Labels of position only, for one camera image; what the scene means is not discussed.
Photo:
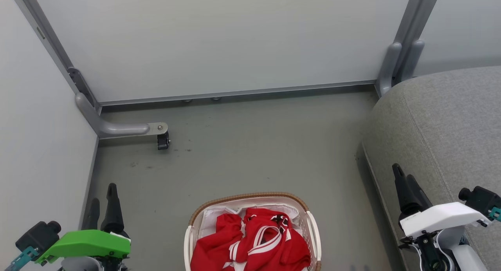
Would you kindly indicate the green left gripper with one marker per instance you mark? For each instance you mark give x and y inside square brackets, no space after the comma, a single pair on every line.
[88,242]

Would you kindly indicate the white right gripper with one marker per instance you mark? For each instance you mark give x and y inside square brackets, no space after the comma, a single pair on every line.
[442,217]

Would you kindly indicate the red and white garment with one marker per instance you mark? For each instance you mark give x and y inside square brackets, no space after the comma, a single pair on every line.
[254,243]

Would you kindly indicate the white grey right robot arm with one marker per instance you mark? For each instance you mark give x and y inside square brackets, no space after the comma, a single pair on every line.
[450,249]

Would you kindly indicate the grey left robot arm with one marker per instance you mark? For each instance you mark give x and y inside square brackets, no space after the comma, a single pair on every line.
[84,264]

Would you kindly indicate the grey fabric sofa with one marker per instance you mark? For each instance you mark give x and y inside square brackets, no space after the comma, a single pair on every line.
[442,126]

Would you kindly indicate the long grey partition foot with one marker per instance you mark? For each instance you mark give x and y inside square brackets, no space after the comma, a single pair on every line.
[117,129]

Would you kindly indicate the black caster wheel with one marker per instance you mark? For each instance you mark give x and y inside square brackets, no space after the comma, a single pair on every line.
[163,141]

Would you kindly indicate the white laundry basket, woven rim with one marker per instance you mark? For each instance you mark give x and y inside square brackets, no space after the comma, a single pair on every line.
[313,232]

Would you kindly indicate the white basket liner cloth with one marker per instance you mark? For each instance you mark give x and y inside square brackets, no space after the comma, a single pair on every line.
[213,216]

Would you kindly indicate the grey curved partition foot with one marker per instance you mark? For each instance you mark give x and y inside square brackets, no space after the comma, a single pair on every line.
[413,59]
[389,67]

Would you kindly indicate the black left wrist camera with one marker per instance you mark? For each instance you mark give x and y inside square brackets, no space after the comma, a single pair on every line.
[38,235]

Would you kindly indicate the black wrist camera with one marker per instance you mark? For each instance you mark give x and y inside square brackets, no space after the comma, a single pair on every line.
[482,200]
[38,235]

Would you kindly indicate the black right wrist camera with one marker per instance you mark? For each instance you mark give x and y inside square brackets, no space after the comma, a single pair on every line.
[482,200]

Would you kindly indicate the teal right camera connector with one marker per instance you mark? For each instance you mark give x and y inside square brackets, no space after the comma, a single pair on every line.
[495,214]

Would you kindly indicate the teal camera connector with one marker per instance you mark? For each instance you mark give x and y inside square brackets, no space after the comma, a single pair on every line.
[21,259]
[495,214]

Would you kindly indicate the teal left camera connector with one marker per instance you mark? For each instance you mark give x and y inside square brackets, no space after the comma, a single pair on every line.
[21,259]

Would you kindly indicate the grey double partition post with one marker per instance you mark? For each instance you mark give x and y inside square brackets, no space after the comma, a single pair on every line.
[415,16]

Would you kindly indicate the grey partition bottom rail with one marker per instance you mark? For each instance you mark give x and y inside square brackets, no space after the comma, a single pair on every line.
[235,93]

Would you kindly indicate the grey partition post with hinge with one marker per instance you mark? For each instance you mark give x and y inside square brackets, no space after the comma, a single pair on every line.
[47,36]

